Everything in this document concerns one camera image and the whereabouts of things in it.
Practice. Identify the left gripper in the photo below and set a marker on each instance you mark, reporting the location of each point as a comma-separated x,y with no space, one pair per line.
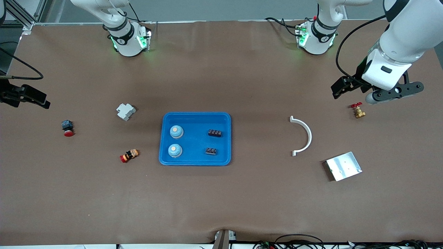
356,80

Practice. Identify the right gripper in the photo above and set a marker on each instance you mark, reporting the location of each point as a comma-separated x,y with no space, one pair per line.
13,93

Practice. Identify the blue bell cream button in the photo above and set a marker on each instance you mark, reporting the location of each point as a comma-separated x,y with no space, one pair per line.
175,150
176,131

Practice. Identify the dark brown cylindrical capacitor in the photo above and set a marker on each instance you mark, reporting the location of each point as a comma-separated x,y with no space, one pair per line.
215,133

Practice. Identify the black terminal block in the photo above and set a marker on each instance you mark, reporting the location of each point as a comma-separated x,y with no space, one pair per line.
211,151

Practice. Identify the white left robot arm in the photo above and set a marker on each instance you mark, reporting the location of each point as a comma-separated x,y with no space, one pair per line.
412,24

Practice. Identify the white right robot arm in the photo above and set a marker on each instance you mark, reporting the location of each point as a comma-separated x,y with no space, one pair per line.
126,41

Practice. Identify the red mushroom push button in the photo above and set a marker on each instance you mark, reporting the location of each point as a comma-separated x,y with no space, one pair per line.
68,128

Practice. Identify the silver metal plate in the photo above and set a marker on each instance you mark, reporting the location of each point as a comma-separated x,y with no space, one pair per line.
344,166

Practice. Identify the white circuit breaker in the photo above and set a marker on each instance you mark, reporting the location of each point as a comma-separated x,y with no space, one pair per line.
125,111

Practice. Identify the red yellow emergency stop button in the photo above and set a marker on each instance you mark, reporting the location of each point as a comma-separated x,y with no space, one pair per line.
129,156

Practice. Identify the blue plastic tray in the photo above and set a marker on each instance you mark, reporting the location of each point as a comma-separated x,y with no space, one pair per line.
193,154

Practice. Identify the brown table cover mat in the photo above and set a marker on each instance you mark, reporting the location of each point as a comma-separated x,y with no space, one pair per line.
221,200

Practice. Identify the black left camera mount bracket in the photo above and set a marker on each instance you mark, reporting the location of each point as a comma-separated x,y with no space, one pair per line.
399,90

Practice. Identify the aluminium frame post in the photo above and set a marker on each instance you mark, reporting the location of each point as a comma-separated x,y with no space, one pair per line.
26,22

